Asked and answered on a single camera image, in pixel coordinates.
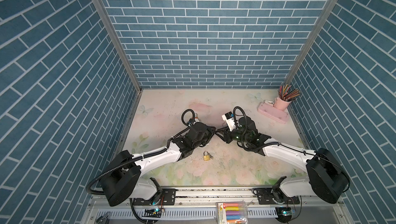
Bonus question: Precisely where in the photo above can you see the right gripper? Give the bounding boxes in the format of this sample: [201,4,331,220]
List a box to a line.
[214,125,250,144]

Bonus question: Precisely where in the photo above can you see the large brass padlock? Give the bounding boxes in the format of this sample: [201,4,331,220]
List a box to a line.
[203,151,213,161]

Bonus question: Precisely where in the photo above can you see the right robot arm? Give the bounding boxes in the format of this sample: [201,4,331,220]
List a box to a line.
[216,113,351,204]

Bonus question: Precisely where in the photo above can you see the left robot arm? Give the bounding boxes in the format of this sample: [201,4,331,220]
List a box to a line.
[99,122,216,206]

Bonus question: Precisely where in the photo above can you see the pink pencil case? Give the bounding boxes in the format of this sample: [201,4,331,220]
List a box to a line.
[257,102,289,124]

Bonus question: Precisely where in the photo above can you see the pink pencil cup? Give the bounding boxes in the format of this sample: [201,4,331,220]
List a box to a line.
[273,97,291,111]

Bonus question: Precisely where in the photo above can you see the coloured pencils bunch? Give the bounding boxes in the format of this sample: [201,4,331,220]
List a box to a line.
[278,84,301,102]

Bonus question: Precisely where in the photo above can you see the box of coloured markers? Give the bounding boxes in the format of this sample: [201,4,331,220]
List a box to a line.
[216,201,249,224]

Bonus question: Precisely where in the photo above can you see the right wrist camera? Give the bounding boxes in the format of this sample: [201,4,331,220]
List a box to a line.
[222,111,236,132]

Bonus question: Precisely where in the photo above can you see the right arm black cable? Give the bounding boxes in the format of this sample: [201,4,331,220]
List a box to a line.
[232,106,351,194]

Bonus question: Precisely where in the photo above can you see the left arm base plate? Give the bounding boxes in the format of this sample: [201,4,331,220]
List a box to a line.
[133,188,176,206]

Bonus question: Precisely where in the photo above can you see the aluminium rail frame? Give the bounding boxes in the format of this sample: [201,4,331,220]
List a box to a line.
[81,184,353,224]

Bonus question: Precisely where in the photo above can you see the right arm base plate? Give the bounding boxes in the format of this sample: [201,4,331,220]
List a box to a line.
[252,188,300,205]

